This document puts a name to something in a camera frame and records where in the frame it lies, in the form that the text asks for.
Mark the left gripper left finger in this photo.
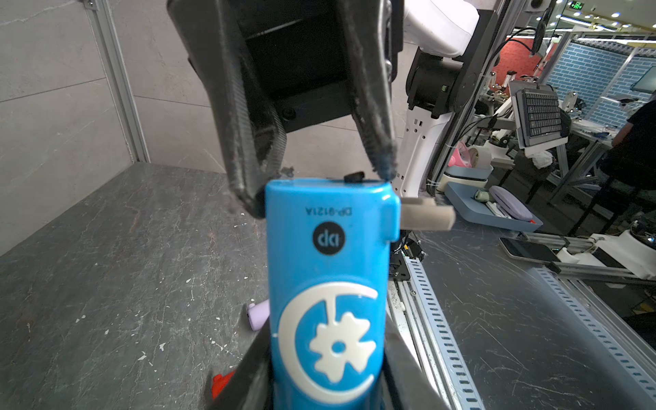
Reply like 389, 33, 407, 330
204, 322, 272, 409

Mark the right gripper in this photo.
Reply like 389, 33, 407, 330
167, 1, 405, 218

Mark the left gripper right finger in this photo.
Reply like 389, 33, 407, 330
381, 317, 449, 410

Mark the purple flashlight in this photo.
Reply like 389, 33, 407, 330
247, 300, 270, 331

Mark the blue flashlight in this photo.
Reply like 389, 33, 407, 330
265, 179, 401, 409

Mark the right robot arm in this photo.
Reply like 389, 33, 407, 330
167, 1, 496, 219

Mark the red flashlight left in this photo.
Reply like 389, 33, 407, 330
211, 371, 235, 400

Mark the smartphone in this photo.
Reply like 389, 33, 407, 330
500, 237, 560, 263

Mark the blue tray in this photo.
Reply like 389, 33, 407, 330
444, 181, 544, 232

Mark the computer keyboard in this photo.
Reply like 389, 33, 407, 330
514, 88, 562, 148

